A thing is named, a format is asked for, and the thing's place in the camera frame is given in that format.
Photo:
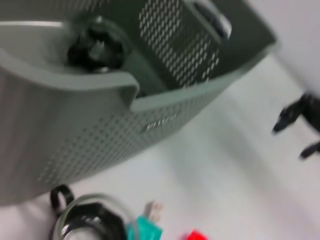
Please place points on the large orange sloped brick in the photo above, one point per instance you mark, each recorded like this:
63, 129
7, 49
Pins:
197, 235

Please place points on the grey perforated storage basket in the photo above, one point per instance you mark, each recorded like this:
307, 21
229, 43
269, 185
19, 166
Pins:
75, 120

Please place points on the teal square building brick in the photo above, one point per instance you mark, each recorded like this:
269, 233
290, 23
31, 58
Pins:
142, 228

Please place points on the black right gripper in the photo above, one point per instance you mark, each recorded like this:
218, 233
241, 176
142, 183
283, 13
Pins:
314, 115

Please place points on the glass teacup black sleeve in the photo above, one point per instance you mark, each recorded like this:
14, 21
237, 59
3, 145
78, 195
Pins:
95, 50
95, 215

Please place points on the white building brick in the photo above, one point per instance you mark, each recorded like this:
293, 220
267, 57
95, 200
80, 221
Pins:
155, 208

